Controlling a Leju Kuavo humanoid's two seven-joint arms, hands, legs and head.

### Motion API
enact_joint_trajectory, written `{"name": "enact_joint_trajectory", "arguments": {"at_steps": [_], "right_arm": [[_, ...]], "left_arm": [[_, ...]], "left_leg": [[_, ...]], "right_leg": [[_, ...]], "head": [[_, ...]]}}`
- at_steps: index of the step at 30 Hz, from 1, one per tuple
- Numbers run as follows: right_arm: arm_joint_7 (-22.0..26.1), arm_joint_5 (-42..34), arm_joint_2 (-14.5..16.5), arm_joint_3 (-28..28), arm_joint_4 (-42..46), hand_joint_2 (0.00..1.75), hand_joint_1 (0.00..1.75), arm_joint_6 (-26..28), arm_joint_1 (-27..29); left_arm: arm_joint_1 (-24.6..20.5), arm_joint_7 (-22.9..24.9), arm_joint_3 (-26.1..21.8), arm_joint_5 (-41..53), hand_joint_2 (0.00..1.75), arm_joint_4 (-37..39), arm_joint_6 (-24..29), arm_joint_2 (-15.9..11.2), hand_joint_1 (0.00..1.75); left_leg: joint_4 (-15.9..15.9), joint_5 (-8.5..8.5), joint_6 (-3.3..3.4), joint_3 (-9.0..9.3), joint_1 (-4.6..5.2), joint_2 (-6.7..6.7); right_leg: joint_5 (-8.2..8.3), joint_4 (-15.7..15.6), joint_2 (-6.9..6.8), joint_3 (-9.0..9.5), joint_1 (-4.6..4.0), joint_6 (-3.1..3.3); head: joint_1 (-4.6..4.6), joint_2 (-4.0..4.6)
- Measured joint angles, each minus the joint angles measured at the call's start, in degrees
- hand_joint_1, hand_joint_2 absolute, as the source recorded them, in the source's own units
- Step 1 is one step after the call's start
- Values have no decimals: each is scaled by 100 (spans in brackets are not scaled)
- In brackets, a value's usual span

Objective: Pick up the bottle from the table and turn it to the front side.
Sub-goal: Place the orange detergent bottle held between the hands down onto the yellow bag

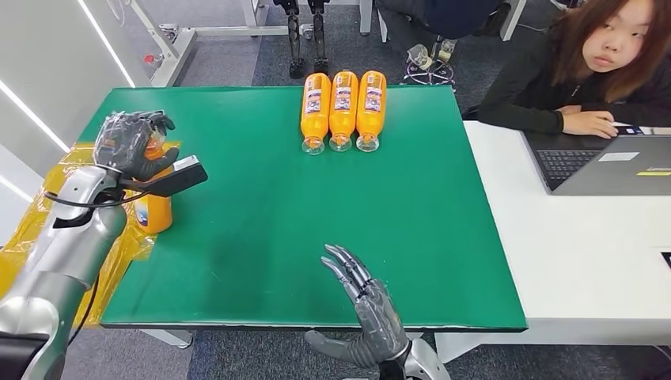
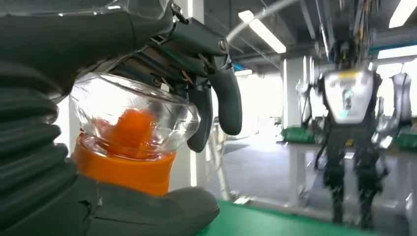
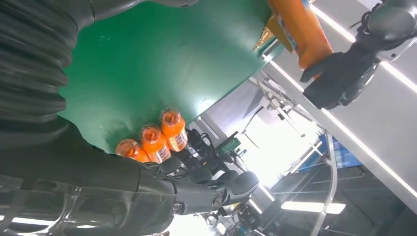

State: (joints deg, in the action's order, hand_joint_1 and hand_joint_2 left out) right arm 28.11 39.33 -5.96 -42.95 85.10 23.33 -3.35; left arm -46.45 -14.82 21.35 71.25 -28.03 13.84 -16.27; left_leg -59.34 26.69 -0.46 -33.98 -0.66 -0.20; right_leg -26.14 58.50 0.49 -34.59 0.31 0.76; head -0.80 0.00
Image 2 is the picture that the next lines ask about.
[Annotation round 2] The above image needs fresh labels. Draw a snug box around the standing humanoid robot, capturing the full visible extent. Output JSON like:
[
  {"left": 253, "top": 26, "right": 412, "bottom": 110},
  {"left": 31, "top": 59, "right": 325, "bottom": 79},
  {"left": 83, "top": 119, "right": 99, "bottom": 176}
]
[{"left": 296, "top": 0, "right": 415, "bottom": 230}]

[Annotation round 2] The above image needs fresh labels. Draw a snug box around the orange bottle clear cap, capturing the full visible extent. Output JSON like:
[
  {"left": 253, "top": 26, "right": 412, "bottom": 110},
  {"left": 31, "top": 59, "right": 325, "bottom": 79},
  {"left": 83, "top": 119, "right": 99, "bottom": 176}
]
[{"left": 69, "top": 72, "right": 201, "bottom": 197}]

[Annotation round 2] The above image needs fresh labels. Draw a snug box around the green topped table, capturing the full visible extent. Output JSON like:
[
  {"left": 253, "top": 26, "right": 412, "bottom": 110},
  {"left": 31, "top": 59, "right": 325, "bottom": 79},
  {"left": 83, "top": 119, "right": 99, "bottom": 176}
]
[{"left": 281, "top": 126, "right": 316, "bottom": 144}]

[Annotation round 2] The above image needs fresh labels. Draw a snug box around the green table mat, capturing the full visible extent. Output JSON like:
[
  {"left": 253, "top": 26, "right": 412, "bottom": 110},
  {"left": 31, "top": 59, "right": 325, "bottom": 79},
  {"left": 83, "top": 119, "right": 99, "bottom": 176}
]
[{"left": 199, "top": 199, "right": 375, "bottom": 236}]

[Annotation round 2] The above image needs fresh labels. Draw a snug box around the long ceiling light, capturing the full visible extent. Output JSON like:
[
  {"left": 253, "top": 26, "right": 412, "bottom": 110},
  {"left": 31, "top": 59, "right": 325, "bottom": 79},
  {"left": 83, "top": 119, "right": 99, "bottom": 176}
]
[
  {"left": 389, "top": 0, "right": 417, "bottom": 29},
  {"left": 377, "top": 45, "right": 417, "bottom": 60},
  {"left": 238, "top": 9, "right": 287, "bottom": 55}
]

